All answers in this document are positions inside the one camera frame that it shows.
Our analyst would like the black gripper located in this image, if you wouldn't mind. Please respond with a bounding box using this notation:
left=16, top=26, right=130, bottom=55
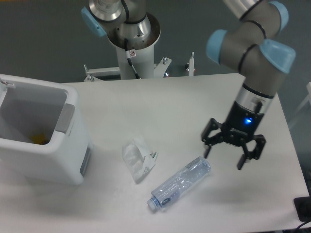
left=201, top=101, right=266, bottom=170

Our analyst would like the white plastic trash can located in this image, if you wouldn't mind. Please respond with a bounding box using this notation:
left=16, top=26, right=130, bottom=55
left=0, top=75, right=93, bottom=185

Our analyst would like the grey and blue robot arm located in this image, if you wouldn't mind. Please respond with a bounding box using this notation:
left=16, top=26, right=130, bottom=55
left=81, top=0, right=296, bottom=169

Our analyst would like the yellow trash in can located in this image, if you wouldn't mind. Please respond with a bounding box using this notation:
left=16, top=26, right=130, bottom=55
left=30, top=133, right=50, bottom=145

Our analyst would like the crushed clear plastic bottle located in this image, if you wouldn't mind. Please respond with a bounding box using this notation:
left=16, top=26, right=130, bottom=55
left=147, top=157, right=211, bottom=211

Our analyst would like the black device at table edge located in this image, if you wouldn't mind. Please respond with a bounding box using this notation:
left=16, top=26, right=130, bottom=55
left=294, top=197, right=311, bottom=222

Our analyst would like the crumpled white plastic wrapper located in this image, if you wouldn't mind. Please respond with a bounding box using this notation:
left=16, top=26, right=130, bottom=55
left=122, top=136, right=158, bottom=184

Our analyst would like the white metal frame bracket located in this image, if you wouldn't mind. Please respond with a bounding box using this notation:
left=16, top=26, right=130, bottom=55
left=84, top=52, right=196, bottom=82

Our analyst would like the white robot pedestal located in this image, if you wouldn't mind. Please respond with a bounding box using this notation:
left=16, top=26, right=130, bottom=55
left=108, top=13, right=161, bottom=80

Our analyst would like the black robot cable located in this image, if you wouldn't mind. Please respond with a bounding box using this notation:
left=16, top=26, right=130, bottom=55
left=123, top=37, right=141, bottom=80

